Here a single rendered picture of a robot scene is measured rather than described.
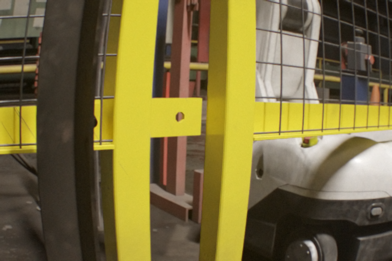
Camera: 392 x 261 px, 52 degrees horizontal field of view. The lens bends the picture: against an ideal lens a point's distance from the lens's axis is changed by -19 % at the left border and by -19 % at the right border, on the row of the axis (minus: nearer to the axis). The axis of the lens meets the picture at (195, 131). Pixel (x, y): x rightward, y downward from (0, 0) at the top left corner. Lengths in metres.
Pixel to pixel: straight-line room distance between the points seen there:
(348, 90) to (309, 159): 1.07
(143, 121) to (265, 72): 0.79
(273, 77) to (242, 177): 0.74
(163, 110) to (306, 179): 0.40
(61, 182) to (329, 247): 0.70
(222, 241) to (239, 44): 0.28
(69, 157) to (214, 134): 0.33
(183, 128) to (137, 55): 0.15
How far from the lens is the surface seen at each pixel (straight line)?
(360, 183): 0.95
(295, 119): 0.80
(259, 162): 1.07
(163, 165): 1.93
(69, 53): 0.37
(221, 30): 0.66
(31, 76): 9.64
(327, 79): 5.84
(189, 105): 0.67
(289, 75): 1.42
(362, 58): 1.96
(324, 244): 0.97
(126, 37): 0.56
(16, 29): 6.59
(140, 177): 0.58
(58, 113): 0.37
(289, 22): 1.38
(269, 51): 1.33
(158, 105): 0.64
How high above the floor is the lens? 0.48
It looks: 7 degrees down
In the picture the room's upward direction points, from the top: 2 degrees clockwise
